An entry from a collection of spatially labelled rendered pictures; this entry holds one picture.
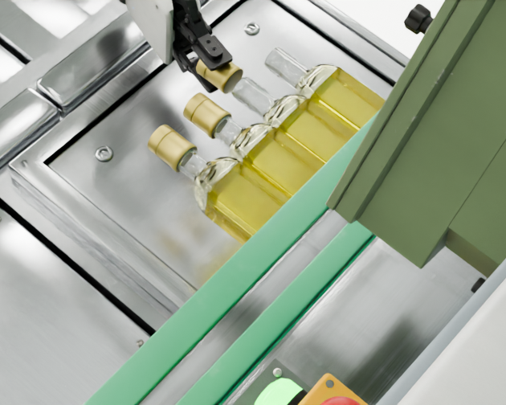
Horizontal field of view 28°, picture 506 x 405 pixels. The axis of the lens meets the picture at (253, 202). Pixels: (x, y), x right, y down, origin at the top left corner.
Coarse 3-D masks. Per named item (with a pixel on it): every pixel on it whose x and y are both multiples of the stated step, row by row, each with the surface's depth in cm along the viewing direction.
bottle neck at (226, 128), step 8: (224, 120) 111; (232, 120) 112; (216, 128) 111; (224, 128) 111; (232, 128) 111; (240, 128) 111; (216, 136) 112; (224, 136) 111; (232, 136) 111; (224, 144) 112
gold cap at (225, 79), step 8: (200, 64) 116; (232, 64) 116; (200, 72) 116; (208, 72) 116; (216, 72) 115; (224, 72) 115; (232, 72) 115; (240, 72) 117; (208, 80) 117; (216, 80) 115; (224, 80) 115; (232, 80) 118; (224, 88) 117; (232, 88) 118
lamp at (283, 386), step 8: (272, 384) 76; (280, 384) 76; (288, 384) 76; (264, 392) 76; (272, 392) 75; (280, 392) 75; (288, 392) 75; (296, 392) 76; (304, 392) 76; (256, 400) 76; (264, 400) 75; (272, 400) 75; (280, 400) 75; (288, 400) 75; (296, 400) 75
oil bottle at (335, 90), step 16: (320, 64) 115; (304, 80) 114; (320, 80) 114; (336, 80) 114; (352, 80) 114; (320, 96) 113; (336, 96) 113; (352, 96) 113; (368, 96) 113; (336, 112) 112; (352, 112) 112; (368, 112) 112; (352, 128) 112
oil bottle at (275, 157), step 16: (256, 128) 110; (272, 128) 110; (240, 144) 108; (256, 144) 108; (272, 144) 109; (288, 144) 109; (240, 160) 109; (256, 160) 107; (272, 160) 108; (288, 160) 108; (304, 160) 108; (272, 176) 107; (288, 176) 107; (304, 176) 107; (288, 192) 106
